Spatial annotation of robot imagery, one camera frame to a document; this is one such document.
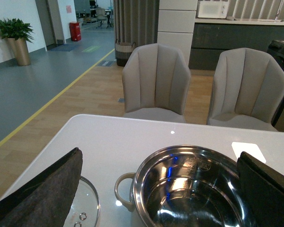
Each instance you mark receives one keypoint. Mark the white microwave oven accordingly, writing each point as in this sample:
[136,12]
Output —
[212,9]

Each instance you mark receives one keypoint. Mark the glass pot lid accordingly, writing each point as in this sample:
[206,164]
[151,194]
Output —
[85,208]

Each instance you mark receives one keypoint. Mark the white refrigerator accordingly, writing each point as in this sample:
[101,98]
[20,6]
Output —
[176,24]

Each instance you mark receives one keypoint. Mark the beige upholstered chair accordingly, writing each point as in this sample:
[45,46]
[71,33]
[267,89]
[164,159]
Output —
[156,80]
[246,90]

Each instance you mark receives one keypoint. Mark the woven laundry basket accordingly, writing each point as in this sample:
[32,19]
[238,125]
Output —
[123,51]

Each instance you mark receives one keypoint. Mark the red fire extinguisher box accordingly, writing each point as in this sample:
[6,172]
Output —
[75,31]

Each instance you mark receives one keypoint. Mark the dark kitchen counter cabinet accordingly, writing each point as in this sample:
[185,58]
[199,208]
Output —
[211,39]

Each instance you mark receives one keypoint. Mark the grey pleated curtain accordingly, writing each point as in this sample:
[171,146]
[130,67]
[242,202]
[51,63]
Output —
[136,21]

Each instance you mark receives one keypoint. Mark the green potted plant gold planter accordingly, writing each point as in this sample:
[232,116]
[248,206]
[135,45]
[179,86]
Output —
[17,33]

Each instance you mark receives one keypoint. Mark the beige steel cooking pot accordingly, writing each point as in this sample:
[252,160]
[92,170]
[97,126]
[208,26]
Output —
[186,186]

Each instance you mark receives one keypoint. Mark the grey office chair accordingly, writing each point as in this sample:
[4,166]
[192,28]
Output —
[101,16]

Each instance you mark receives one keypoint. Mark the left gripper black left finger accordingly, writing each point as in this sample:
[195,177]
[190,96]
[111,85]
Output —
[46,199]

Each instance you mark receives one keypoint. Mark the right beige upholstered chair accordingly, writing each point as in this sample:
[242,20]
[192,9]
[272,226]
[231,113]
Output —
[246,90]

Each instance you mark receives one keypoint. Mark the left beige upholstered chair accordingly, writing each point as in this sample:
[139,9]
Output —
[156,80]

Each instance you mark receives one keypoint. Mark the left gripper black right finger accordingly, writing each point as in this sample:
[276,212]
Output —
[263,188]

